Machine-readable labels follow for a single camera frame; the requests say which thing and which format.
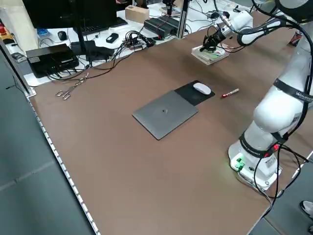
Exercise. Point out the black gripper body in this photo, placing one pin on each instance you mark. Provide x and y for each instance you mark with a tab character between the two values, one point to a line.
215	35

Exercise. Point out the colourful fruit drink book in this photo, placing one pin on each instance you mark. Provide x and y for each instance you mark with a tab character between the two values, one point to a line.
216	54

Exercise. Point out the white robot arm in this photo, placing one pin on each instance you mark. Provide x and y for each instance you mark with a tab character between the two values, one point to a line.
276	112
244	22

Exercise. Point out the white book with blue band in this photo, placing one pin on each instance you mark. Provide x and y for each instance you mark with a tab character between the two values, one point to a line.
203	57

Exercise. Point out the grey laptop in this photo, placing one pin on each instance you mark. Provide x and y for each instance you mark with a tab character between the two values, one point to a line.
166	115

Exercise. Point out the black power supply unit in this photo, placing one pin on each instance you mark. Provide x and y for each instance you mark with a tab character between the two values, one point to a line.
156	28
174	22

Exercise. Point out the white computer mouse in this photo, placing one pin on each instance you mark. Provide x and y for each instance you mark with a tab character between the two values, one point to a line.
201	88

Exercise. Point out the red and white marker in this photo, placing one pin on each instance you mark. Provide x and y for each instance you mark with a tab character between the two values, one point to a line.
230	93

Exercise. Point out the black mouse mat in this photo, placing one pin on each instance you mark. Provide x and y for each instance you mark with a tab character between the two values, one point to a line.
195	98

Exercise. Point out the wooden block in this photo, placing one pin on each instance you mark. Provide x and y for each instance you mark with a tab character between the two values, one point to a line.
137	13

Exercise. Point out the small black device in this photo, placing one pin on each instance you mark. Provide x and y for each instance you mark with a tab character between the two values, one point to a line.
112	38

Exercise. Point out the black keyboard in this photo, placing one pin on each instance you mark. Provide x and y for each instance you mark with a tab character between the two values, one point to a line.
105	25

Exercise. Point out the black computer monitor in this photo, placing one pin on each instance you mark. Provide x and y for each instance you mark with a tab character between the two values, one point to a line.
73	12

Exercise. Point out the silver scissors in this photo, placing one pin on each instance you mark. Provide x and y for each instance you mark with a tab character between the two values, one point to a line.
71	88

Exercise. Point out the black computer mouse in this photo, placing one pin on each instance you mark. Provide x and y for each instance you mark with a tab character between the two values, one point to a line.
61	35

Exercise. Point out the black equipment box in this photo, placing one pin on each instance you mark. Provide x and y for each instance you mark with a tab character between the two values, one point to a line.
51	60

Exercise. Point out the red emergency stop button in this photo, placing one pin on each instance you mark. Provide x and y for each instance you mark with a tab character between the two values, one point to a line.
3	29

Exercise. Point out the aluminium frame post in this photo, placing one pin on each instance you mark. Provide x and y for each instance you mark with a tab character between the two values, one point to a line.
183	19

